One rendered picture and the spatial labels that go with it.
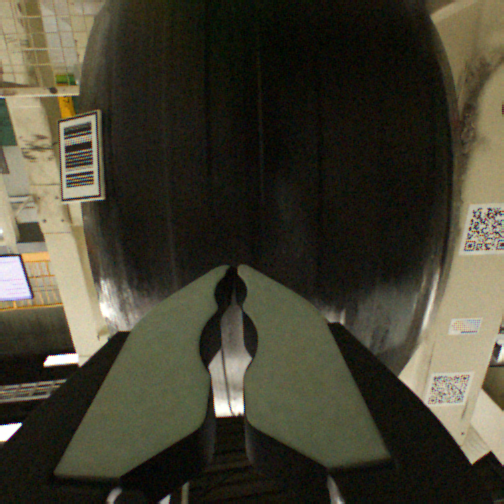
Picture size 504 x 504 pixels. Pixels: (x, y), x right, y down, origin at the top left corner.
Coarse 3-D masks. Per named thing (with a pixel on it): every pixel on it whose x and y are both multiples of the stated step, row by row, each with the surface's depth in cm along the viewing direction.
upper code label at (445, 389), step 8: (432, 376) 54; (440, 376) 54; (448, 376) 54; (456, 376) 54; (464, 376) 54; (472, 376) 54; (432, 384) 55; (440, 384) 55; (448, 384) 55; (456, 384) 55; (464, 384) 55; (432, 392) 55; (440, 392) 55; (448, 392) 55; (456, 392) 55; (464, 392) 56; (432, 400) 56; (440, 400) 56; (448, 400) 56; (456, 400) 56; (464, 400) 56
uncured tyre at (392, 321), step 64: (128, 0) 23; (192, 0) 22; (256, 0) 22; (320, 0) 22; (384, 0) 23; (128, 64) 21; (192, 64) 21; (256, 64) 21; (320, 64) 21; (384, 64) 21; (448, 64) 26; (128, 128) 21; (192, 128) 21; (256, 128) 21; (320, 128) 21; (384, 128) 21; (448, 128) 23; (128, 192) 21; (192, 192) 21; (256, 192) 21; (320, 192) 21; (384, 192) 21; (448, 192) 23; (128, 256) 22; (192, 256) 22; (256, 256) 22; (320, 256) 22; (384, 256) 22; (448, 256) 26; (128, 320) 24; (384, 320) 24
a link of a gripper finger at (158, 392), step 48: (192, 288) 11; (144, 336) 9; (192, 336) 9; (144, 384) 8; (192, 384) 7; (96, 432) 6; (144, 432) 6; (192, 432) 6; (96, 480) 6; (144, 480) 6
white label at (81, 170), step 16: (96, 112) 21; (64, 128) 23; (80, 128) 22; (96, 128) 21; (64, 144) 23; (80, 144) 22; (96, 144) 22; (64, 160) 23; (80, 160) 22; (96, 160) 22; (64, 176) 23; (80, 176) 22; (96, 176) 22; (64, 192) 23; (80, 192) 22; (96, 192) 22
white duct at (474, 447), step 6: (468, 432) 104; (474, 432) 103; (468, 438) 104; (474, 438) 103; (480, 438) 102; (468, 444) 103; (474, 444) 102; (480, 444) 102; (486, 444) 102; (468, 450) 103; (474, 450) 103; (480, 450) 102; (486, 450) 103; (468, 456) 103; (474, 456) 103; (480, 456) 103
